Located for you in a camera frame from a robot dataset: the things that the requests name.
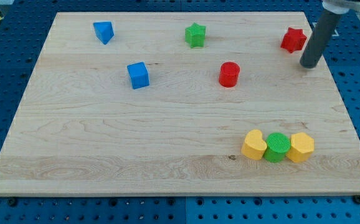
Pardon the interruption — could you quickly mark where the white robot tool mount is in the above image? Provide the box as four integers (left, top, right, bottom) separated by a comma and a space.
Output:
322, 0, 360, 14

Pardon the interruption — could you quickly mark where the light wooden board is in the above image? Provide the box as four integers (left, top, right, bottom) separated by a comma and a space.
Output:
0, 12, 360, 197

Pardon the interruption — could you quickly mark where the green cylinder block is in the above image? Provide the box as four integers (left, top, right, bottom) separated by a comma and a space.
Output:
263, 133, 291, 163

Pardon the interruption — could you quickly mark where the yellow heart block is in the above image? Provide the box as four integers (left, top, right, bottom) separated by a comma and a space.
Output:
241, 129, 267, 160

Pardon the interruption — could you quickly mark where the blue cube block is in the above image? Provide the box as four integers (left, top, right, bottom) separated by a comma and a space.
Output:
127, 62, 149, 89

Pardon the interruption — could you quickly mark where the green star block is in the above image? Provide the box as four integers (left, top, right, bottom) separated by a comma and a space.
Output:
185, 23, 206, 48

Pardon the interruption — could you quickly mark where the blue triangular prism block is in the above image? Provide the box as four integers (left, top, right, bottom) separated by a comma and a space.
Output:
93, 21, 114, 45

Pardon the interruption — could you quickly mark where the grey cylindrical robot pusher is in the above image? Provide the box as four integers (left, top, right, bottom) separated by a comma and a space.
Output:
300, 9, 342, 68

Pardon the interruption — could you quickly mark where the red star block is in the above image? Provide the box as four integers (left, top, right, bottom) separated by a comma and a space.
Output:
280, 27, 307, 53

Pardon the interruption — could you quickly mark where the red cylinder block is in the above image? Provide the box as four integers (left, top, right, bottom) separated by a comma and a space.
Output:
219, 62, 240, 88

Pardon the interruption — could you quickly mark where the yellow hexagon block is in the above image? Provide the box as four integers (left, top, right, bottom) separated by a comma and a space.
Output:
286, 132, 315, 163

